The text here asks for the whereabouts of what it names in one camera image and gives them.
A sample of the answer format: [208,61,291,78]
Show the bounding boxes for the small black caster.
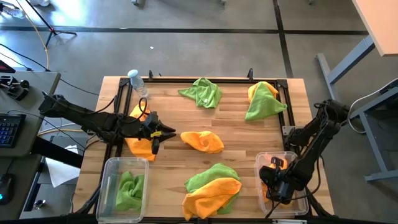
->
[33,198,47,211]

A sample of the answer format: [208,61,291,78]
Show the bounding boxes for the grey metal desk frame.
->
[343,77,398,183]

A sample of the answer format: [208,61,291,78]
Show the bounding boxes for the black computer mouse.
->
[0,173,15,205]

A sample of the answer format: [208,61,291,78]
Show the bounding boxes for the black metal table frame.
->
[74,77,335,224]

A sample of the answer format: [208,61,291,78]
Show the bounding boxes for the clear plastic basket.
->
[254,151,310,218]
[95,157,150,224]

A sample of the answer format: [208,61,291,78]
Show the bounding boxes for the black desk gadget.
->
[0,75,30,101]

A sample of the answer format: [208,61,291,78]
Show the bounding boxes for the clear water bottle blue cap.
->
[127,68,150,99]

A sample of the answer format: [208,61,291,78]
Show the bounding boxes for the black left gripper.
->
[136,110,177,155]

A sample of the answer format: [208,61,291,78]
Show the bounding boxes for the beige desk grey legs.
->
[315,0,398,113]

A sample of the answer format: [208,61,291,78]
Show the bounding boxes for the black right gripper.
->
[259,157,296,202]

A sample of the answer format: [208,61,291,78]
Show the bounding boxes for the white paper sheet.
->
[45,144,80,189]

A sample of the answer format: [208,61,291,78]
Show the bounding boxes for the black desk beam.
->
[30,136,85,169]

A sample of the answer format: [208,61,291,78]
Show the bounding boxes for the black tripod stand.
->
[24,0,77,48]

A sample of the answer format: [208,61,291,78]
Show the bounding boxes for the yellow cable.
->
[15,0,50,71]

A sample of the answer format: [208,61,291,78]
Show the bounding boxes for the green microfiber towel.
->
[185,162,242,215]
[244,82,288,121]
[116,170,146,212]
[177,77,223,109]

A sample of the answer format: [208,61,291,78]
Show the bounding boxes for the clear plastic bottle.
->
[1,4,26,19]

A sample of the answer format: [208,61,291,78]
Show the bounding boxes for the black floor cable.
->
[0,43,51,72]

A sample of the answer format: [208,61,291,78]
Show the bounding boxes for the white cable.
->
[347,86,398,135]

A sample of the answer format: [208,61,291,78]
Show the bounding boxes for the white label strip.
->
[272,218,308,224]

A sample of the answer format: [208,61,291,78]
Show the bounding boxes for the black backlit keyboard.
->
[0,113,27,149]

